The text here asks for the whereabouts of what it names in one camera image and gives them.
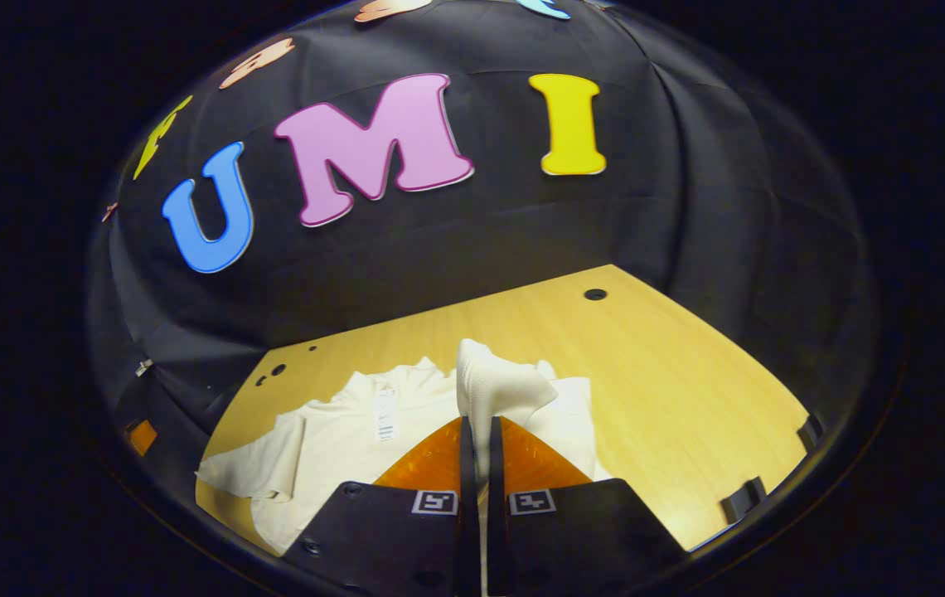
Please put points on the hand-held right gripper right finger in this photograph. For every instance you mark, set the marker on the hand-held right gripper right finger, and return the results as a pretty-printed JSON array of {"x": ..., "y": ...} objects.
[{"x": 496, "y": 531}]

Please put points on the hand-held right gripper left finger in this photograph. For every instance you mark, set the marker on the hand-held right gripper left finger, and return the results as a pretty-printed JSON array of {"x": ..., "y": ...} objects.
[{"x": 468, "y": 531}]

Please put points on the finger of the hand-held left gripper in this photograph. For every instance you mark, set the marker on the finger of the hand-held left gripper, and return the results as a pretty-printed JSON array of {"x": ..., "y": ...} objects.
[{"x": 142, "y": 437}]

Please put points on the white garment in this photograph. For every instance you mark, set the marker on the white garment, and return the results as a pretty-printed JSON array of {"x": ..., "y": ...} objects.
[{"x": 331, "y": 448}]

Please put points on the white backdrop clip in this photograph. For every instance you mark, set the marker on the white backdrop clip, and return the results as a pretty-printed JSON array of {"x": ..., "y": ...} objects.
[{"x": 143, "y": 366}]

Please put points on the black table edge clamp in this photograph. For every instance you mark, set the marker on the black table edge clamp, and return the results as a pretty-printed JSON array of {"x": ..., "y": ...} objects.
[
  {"x": 811, "y": 431},
  {"x": 743, "y": 500}
]

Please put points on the black backdrop cloth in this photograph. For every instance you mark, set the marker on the black backdrop cloth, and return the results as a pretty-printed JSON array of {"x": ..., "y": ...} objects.
[{"x": 456, "y": 240}]

